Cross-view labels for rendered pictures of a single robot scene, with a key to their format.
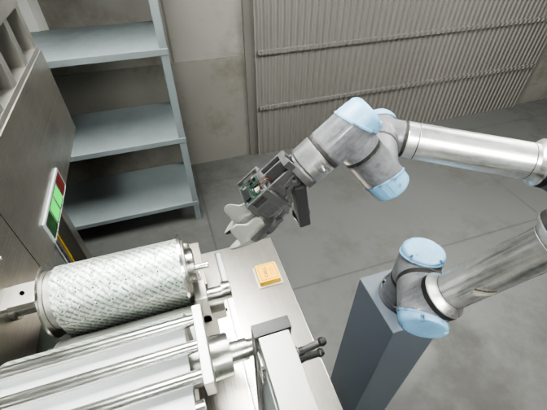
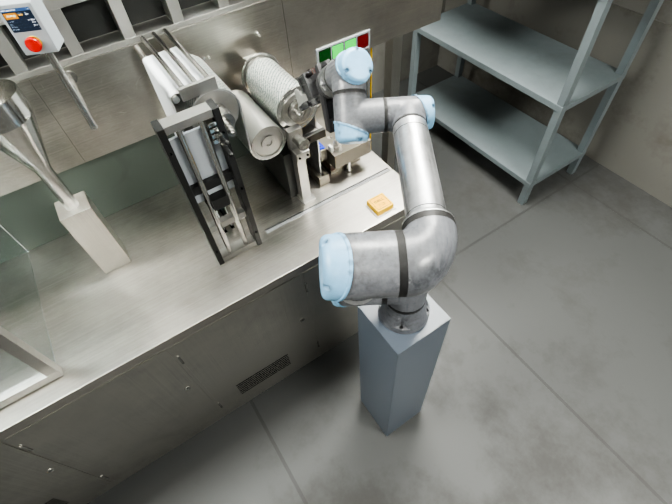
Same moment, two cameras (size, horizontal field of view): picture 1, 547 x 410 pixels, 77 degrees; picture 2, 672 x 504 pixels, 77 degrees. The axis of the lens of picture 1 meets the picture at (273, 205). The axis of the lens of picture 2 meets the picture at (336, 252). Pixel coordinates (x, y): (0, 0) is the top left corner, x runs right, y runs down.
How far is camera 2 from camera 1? 104 cm
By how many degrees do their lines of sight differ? 51
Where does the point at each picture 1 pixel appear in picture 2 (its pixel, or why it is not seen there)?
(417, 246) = not seen: hidden behind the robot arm
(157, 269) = (278, 90)
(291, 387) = (182, 115)
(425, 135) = (402, 128)
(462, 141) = (406, 152)
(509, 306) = not seen: outside the picture
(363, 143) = (335, 80)
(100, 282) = (263, 75)
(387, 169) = (338, 113)
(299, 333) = not seen: hidden behind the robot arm
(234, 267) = (379, 183)
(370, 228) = (645, 399)
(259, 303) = (351, 208)
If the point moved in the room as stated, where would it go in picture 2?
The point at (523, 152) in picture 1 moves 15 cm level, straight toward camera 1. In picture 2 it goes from (413, 195) to (339, 174)
